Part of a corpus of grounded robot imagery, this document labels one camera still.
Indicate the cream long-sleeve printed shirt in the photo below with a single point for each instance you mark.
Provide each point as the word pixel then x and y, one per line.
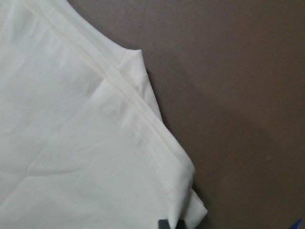
pixel 82 141

